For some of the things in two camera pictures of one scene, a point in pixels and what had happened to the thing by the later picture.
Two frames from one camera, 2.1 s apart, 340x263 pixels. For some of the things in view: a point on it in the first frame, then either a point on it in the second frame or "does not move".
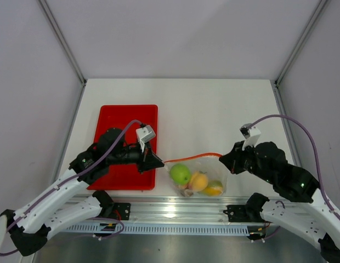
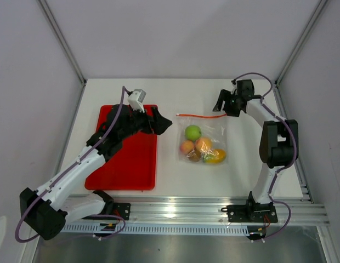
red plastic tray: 126,176 does not move
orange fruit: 199,181 → 203,143
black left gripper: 148,161 → 156,124
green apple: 180,173 → 193,132
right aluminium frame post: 299,42 does not move
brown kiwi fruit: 186,193 → 193,156
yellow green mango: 215,188 → 211,155
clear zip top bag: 200,175 → 203,138
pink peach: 188,187 → 186,147
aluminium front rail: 173,211 does not move
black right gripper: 231,160 → 224,95
